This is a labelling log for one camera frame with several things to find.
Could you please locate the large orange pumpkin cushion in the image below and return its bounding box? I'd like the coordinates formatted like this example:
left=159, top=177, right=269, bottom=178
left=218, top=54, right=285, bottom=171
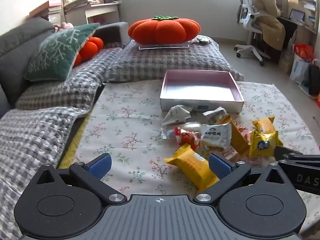
left=128, top=16, right=201, bottom=45

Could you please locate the white side desk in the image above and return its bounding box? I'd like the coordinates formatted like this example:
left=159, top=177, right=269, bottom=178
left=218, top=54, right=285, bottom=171
left=59, top=1, right=123, bottom=26

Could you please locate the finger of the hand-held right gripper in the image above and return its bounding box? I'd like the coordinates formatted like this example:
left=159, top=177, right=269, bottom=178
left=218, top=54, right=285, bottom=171
left=274, top=146, right=303, bottom=161

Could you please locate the small yellow snack packet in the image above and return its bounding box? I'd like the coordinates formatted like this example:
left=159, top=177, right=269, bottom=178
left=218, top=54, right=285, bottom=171
left=252, top=116, right=277, bottom=135

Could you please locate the grey sofa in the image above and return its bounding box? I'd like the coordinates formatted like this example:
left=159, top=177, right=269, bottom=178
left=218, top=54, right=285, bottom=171
left=0, top=17, right=129, bottom=117

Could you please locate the floral bed sheet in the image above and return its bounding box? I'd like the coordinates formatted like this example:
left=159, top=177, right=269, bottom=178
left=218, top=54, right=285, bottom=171
left=58, top=79, right=320, bottom=234

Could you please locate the white snack packet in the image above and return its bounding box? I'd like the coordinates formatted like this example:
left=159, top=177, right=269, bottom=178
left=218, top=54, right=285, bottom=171
left=200, top=123, right=232, bottom=151

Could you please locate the laptop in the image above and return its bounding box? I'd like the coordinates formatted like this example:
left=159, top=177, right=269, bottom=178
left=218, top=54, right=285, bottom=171
left=289, top=8, right=306, bottom=23

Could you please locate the green patterned pillow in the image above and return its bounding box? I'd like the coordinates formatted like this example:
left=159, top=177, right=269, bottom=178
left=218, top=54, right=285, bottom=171
left=24, top=23, right=101, bottom=82

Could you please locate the clear plastic snack packet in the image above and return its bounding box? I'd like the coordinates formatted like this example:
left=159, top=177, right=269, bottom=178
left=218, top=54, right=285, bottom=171
left=160, top=121, right=202, bottom=140

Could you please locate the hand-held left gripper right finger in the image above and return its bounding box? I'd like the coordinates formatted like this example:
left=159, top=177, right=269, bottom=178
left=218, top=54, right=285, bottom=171
left=196, top=153, right=287, bottom=203

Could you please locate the small silver snack packet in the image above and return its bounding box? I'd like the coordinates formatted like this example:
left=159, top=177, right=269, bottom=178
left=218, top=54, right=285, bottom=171
left=202, top=106, right=228, bottom=125

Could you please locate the white office chair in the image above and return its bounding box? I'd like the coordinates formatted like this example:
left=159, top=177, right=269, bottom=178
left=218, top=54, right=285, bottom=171
left=234, top=0, right=271, bottom=67

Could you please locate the pink snack packet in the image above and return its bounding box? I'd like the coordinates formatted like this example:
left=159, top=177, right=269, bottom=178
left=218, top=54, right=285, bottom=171
left=220, top=147, right=240, bottom=161

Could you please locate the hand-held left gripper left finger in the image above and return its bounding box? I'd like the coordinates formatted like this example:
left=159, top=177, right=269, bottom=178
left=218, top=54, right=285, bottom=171
left=37, top=153, right=127, bottom=204

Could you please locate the orange snack packet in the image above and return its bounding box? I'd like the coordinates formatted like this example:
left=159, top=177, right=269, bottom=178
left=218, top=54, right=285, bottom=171
left=215, top=115, right=251, bottom=157

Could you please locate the small orange pumpkin cushion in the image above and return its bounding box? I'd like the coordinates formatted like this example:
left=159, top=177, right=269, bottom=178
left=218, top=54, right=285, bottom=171
left=73, top=37, right=104, bottom=67

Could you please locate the red gift bag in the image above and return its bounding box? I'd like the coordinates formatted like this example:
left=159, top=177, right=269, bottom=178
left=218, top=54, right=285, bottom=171
left=293, top=43, right=314, bottom=62

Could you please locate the red snack packet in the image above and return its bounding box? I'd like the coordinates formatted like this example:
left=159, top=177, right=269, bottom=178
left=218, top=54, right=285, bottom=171
left=174, top=127, right=202, bottom=150

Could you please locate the plain yellow snack packet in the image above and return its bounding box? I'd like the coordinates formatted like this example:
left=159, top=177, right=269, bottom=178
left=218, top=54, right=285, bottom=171
left=164, top=144, right=220, bottom=191

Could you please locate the white and blue bag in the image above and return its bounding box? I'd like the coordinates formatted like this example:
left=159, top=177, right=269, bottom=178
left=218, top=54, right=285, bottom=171
left=289, top=53, right=311, bottom=84

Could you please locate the stack of books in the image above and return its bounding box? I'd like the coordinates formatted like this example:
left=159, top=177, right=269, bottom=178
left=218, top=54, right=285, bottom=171
left=29, top=0, right=63, bottom=18

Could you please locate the clear acrylic board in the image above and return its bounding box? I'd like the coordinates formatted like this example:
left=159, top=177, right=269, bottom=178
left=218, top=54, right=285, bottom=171
left=138, top=42, right=190, bottom=50

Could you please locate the beige coat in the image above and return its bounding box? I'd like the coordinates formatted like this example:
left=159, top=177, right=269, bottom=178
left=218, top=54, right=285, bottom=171
left=252, top=0, right=287, bottom=52

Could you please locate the black bag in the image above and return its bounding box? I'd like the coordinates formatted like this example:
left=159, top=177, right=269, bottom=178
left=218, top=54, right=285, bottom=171
left=308, top=64, right=320, bottom=96

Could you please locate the pink plush toy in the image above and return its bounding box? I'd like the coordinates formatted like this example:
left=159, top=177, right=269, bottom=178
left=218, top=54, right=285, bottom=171
left=55, top=22, right=74, bottom=32

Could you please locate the yellow packet with blue label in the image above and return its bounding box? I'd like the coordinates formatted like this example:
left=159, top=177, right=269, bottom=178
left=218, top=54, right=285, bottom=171
left=249, top=129, right=284, bottom=158

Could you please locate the wooden desk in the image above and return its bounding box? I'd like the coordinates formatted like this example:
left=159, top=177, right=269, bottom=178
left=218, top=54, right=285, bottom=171
left=276, top=0, right=320, bottom=67

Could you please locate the pink shallow box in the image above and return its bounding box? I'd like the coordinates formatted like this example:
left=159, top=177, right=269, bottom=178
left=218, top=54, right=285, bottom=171
left=160, top=70, right=245, bottom=113

